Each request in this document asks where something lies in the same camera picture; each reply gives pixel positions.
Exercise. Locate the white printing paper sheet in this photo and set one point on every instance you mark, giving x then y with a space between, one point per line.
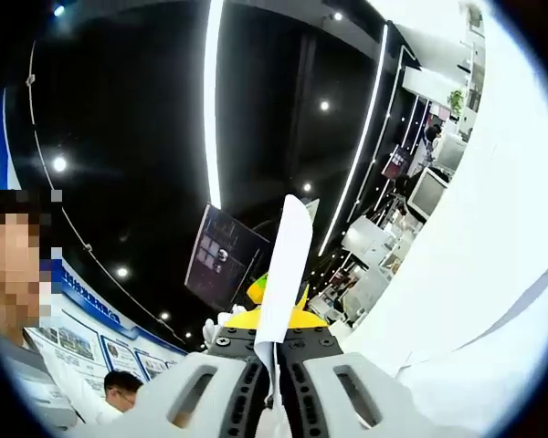
287 255

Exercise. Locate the potted green plant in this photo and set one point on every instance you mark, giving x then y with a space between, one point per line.
456 100

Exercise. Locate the white mesh office chair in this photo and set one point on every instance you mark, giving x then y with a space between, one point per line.
427 194

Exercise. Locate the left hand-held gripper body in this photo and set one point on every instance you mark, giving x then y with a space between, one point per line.
215 326

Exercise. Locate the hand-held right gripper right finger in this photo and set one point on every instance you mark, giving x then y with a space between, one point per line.
393 410

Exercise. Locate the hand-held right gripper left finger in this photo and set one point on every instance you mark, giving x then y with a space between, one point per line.
150 410

